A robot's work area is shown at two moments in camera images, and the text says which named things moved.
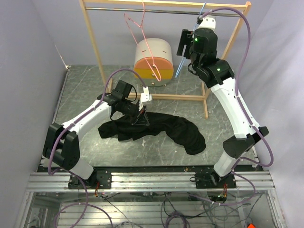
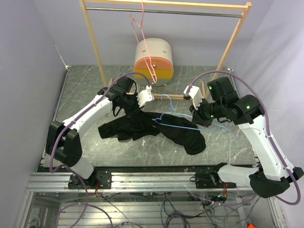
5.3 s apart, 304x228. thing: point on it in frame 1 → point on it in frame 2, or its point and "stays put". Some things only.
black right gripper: (186, 39) → (197, 117)
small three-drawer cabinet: (153, 61) stays put
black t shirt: (177, 129) stays put
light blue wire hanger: (181, 66) → (173, 111)
